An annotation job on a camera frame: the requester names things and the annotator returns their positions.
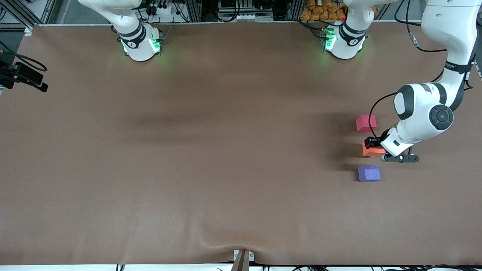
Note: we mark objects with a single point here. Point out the white power strip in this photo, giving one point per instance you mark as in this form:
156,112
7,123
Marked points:
162,10

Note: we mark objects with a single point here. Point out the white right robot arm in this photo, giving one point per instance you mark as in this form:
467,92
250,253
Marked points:
139,41

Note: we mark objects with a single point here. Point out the aluminium frame post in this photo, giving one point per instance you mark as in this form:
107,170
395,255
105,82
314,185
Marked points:
194,9
293,9

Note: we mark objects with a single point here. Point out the red foam cube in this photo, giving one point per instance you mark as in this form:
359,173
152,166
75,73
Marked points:
366,123

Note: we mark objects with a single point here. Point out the aluminium frame profile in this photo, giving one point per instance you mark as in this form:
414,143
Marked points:
17,11

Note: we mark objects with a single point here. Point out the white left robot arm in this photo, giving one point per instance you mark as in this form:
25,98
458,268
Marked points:
418,113

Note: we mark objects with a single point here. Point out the purple foam cube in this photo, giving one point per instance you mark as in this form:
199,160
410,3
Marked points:
369,173

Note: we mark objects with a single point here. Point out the white connector block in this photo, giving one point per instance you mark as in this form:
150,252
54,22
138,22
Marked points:
248,17

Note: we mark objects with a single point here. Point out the brown table cover cloth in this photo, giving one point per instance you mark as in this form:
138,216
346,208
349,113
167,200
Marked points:
263,207

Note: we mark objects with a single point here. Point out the pile of orange items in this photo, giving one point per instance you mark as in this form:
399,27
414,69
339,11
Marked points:
320,13

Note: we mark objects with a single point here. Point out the green lit arm base box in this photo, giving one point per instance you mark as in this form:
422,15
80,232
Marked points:
155,44
328,41

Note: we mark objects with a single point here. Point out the orange foam cube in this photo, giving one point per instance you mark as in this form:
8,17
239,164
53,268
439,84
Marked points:
371,152

